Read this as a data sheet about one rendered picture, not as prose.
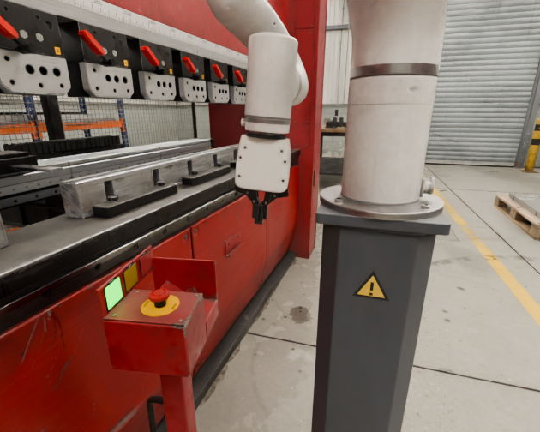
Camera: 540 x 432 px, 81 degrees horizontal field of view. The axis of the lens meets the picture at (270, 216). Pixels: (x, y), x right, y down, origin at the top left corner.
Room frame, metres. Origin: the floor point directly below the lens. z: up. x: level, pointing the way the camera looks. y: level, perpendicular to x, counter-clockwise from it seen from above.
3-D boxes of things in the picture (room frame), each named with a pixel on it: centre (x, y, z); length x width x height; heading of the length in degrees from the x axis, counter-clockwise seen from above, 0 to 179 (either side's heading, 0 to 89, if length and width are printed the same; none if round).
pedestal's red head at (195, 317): (0.58, 0.22, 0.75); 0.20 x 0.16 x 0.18; 173
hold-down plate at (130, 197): (0.93, 0.39, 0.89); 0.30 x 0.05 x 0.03; 160
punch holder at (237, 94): (1.67, 0.18, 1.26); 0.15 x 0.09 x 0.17; 160
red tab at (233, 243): (1.29, 0.16, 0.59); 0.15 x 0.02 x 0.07; 160
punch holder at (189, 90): (1.30, 0.32, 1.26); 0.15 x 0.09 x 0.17; 160
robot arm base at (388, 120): (0.50, -0.18, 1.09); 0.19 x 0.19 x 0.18
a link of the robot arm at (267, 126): (0.60, 0.01, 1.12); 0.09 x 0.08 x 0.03; 83
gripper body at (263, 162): (0.60, 0.01, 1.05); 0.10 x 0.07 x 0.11; 83
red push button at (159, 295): (0.53, 0.21, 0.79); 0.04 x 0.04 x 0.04
